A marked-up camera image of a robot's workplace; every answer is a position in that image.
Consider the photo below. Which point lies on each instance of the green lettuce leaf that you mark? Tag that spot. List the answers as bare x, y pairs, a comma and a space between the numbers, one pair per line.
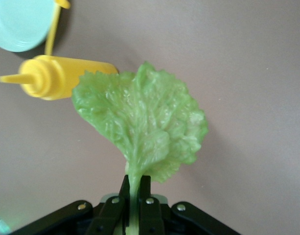
145, 117

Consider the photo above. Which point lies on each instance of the yellow squeeze bottle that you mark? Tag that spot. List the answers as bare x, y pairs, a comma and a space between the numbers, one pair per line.
59, 76

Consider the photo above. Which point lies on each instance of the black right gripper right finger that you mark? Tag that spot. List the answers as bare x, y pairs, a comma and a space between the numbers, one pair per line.
149, 215

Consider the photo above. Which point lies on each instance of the mint green plate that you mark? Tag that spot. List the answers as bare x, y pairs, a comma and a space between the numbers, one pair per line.
17, 22

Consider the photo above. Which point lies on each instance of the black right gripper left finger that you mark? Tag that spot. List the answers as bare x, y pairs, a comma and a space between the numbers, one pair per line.
110, 215

